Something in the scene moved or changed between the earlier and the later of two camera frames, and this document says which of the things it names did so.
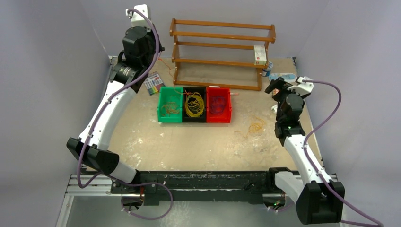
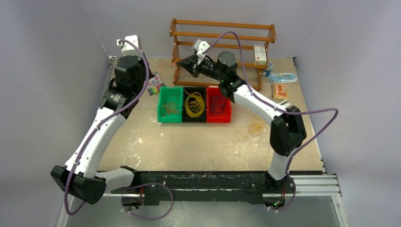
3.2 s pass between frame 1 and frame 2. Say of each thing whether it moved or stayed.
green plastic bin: stayed
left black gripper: moved
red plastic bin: stayed
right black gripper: moved
